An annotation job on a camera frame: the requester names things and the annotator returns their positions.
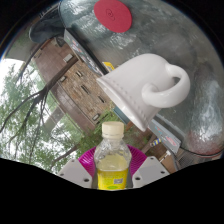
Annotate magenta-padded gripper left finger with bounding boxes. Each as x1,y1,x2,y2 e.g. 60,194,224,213
57,145,100,190

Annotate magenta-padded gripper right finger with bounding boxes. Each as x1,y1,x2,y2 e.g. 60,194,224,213
127,144,170,190

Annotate clear bottle with yellow label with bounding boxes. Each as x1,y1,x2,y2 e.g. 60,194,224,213
93,121,133,191

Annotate yellow and blue striped cone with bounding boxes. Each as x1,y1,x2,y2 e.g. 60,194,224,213
149,137,163,148

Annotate grey laptop with stickers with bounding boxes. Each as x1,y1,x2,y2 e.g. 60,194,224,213
146,118,183,155

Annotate white ceramic mug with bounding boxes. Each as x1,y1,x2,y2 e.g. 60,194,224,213
96,53,191,133

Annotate yellow printed card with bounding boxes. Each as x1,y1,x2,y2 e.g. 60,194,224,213
102,61,116,72

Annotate flat round red coaster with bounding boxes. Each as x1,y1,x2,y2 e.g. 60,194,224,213
93,0,133,34

